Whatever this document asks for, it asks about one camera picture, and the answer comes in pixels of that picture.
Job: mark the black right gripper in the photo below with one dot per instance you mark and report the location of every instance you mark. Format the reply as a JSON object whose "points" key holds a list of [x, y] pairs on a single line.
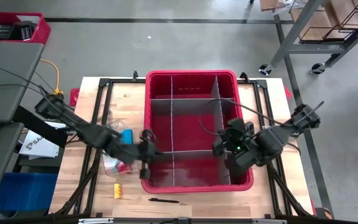
{"points": [[241, 146]]}

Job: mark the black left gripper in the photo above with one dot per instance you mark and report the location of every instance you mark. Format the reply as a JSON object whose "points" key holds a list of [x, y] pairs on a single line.
{"points": [[148, 149]]}

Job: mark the large red plastic bin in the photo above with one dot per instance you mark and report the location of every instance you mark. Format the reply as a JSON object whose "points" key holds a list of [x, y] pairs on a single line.
{"points": [[197, 130]]}

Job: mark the clear plastic tray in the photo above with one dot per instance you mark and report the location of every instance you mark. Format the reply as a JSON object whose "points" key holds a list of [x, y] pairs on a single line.
{"points": [[107, 165]]}

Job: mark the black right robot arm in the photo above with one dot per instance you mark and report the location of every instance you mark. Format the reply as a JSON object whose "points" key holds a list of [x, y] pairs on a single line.
{"points": [[275, 140]]}

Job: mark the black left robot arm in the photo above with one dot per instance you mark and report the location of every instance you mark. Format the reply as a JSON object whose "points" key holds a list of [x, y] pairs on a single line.
{"points": [[82, 127]]}

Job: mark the long blue toy brick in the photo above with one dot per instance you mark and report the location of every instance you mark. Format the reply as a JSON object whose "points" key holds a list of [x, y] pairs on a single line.
{"points": [[126, 137]]}

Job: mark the thin black pen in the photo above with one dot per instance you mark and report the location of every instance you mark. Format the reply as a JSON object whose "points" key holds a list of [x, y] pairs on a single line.
{"points": [[163, 200]]}

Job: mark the yellow toy brick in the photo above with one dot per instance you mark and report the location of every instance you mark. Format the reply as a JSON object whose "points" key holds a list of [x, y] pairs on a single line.
{"points": [[117, 191]]}

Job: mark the red clamp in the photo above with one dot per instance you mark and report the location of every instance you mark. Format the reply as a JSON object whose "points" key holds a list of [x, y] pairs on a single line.
{"points": [[74, 96], [287, 92]]}

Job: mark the white printed paper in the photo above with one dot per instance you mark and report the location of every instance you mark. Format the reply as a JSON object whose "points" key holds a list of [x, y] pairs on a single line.
{"points": [[39, 149]]}

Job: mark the black bar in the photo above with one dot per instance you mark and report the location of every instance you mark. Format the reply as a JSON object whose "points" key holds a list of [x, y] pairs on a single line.
{"points": [[39, 127]]}

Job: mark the cardboard boxes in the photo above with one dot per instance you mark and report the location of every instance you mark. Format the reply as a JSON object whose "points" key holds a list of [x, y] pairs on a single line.
{"points": [[312, 21]]}

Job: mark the blue plastic bin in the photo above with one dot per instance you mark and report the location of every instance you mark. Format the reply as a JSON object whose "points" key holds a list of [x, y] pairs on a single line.
{"points": [[17, 191]]}

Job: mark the small red crate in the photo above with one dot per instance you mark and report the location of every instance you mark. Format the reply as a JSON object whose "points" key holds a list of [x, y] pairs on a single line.
{"points": [[42, 34]]}

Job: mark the grey desk top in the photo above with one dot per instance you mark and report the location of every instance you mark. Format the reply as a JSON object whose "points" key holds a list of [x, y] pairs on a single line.
{"points": [[8, 74]]}

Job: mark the black electronic box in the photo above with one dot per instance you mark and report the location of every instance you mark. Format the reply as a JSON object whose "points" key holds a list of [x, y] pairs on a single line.
{"points": [[25, 31], [4, 31]]}

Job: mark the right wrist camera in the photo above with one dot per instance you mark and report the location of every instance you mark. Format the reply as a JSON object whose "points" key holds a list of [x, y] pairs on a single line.
{"points": [[219, 148]]}

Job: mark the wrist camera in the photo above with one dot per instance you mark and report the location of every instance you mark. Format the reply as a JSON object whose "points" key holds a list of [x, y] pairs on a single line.
{"points": [[219, 148], [145, 171]]}

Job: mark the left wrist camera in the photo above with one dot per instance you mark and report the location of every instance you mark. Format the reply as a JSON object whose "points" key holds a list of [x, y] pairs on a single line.
{"points": [[145, 171]]}

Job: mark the black table frame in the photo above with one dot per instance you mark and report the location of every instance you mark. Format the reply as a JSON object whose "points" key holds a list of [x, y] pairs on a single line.
{"points": [[118, 81]]}

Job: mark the grey metal cart frame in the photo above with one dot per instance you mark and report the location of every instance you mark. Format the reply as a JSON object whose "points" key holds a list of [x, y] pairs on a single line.
{"points": [[294, 28]]}

